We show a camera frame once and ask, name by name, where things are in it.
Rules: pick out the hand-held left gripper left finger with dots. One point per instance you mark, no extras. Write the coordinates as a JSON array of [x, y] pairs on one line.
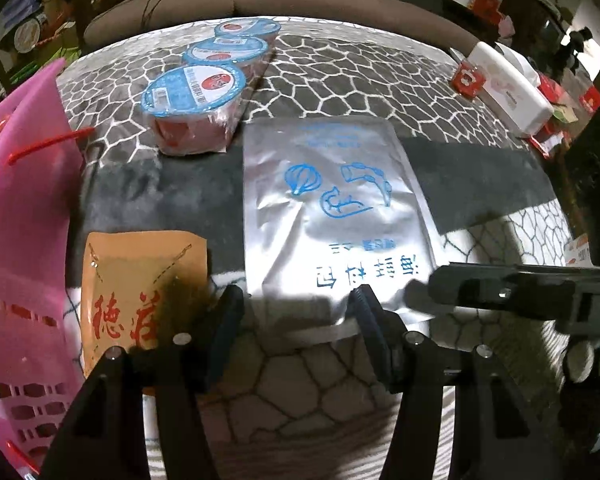
[[225, 330]]

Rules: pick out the red gift boxes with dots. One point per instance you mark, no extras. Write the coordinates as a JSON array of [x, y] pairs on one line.
[[486, 6]]

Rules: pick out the dark grey cloth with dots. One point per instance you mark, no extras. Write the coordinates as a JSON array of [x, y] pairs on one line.
[[150, 200]]

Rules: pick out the white tissue box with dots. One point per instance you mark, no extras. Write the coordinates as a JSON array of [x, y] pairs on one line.
[[510, 90]]

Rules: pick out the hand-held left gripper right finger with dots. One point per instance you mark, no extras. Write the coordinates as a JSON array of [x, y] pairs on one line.
[[370, 325]]

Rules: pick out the small orange white box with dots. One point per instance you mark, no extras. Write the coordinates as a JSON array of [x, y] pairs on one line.
[[577, 252]]

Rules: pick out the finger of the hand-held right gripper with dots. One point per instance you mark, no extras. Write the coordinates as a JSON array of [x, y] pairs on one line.
[[480, 290]]

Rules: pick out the orange snack packet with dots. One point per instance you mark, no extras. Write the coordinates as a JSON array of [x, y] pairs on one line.
[[125, 280]]

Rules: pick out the person's right hand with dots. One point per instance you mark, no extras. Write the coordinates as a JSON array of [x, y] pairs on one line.
[[580, 360]]

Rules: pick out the small red box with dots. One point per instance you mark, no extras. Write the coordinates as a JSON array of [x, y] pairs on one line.
[[467, 79]]

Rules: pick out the grey stone-pattern tablecloth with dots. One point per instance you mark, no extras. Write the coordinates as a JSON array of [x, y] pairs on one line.
[[360, 75]]

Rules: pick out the silver foil pouch blue print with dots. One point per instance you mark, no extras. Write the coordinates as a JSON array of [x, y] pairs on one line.
[[330, 240]]

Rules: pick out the blue-lid red cup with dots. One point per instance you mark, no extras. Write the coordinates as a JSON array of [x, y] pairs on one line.
[[190, 90], [225, 51], [247, 26]]

